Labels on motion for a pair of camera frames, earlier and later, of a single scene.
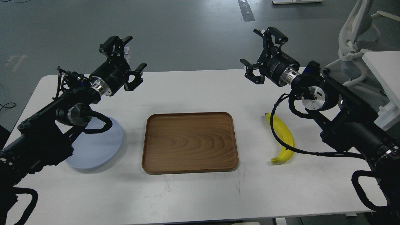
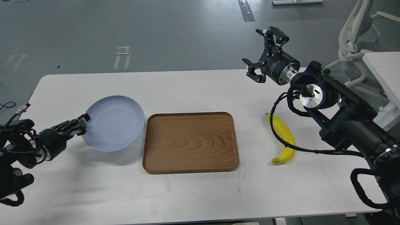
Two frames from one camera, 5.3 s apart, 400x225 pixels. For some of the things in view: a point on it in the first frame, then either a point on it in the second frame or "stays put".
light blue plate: x=91 y=150 -> x=115 y=122
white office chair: x=355 y=29 stays put
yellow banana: x=284 y=133 stays put
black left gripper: x=108 y=78 -> x=52 y=141
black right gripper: x=277 y=66 stays put
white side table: x=385 y=65 stays put
